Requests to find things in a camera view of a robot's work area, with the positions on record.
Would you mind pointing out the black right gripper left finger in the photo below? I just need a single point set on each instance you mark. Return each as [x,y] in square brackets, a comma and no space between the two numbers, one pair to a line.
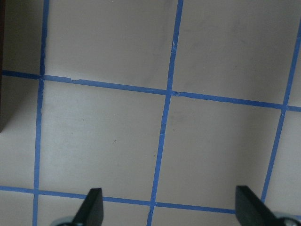
[91,211]

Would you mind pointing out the dark wooden drawer cabinet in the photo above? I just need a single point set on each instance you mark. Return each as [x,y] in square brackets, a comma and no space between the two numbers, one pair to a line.
[2,31]

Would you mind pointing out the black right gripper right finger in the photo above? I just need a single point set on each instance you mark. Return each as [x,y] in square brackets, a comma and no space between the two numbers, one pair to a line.
[250,211]

